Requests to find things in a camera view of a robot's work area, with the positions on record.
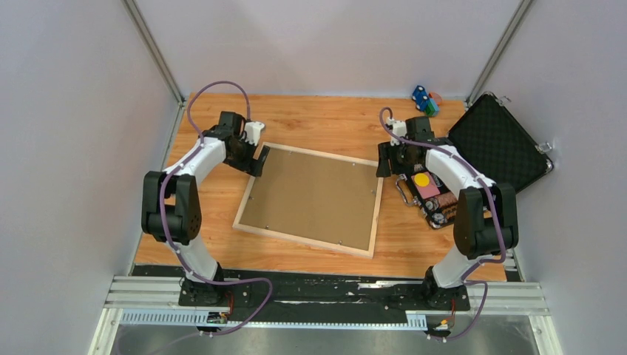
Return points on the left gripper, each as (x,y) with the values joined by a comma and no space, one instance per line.
(254,166)

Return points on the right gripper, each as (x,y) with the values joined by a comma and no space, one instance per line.
(384,152)

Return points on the wooden backing board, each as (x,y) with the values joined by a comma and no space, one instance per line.
(313,196)

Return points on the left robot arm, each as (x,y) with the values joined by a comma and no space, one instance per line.
(171,210)

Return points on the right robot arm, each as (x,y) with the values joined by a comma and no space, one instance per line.
(485,225)

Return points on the poker chip tray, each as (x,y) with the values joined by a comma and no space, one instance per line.
(425,190)

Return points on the colourful toy blocks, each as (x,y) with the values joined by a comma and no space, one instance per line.
(426,102)

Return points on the black foam-lined case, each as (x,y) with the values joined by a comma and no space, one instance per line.
(490,138)

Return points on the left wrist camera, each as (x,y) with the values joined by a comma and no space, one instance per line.
(253,131)

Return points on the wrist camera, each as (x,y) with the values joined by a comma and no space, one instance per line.
(253,131)
(398,129)

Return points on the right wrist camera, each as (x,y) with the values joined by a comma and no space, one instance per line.
(398,129)

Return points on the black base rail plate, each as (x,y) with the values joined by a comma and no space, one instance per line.
(325,298)

